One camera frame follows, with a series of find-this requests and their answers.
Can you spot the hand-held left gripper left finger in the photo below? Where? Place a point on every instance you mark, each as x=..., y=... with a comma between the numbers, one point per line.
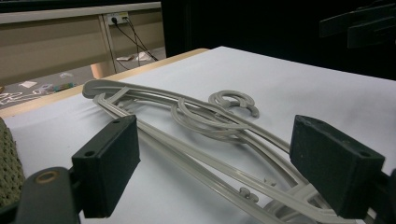
x=106, y=168

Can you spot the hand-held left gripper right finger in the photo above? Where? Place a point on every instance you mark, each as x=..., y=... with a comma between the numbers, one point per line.
x=333, y=165

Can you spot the grey plastic clothes hanger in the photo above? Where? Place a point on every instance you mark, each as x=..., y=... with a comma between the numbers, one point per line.
x=199, y=172
x=232, y=92
x=176, y=116

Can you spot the green woven basket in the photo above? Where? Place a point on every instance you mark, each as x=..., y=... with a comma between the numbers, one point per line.
x=9, y=168

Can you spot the white table sheet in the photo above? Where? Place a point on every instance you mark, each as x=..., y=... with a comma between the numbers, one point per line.
x=280, y=77

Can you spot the black curtain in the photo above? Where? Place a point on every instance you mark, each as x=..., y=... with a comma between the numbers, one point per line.
x=249, y=28

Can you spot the colourful toy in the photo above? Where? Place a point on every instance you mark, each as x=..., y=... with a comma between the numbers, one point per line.
x=63, y=87

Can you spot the white paper sheet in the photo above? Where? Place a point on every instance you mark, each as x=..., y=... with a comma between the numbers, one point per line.
x=28, y=84

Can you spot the white paper scraps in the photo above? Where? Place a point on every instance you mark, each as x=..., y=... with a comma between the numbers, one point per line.
x=140, y=56

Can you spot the beige desk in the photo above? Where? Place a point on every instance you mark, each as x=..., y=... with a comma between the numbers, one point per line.
x=46, y=46

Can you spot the white wall outlet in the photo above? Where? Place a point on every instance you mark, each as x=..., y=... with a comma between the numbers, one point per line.
x=120, y=17

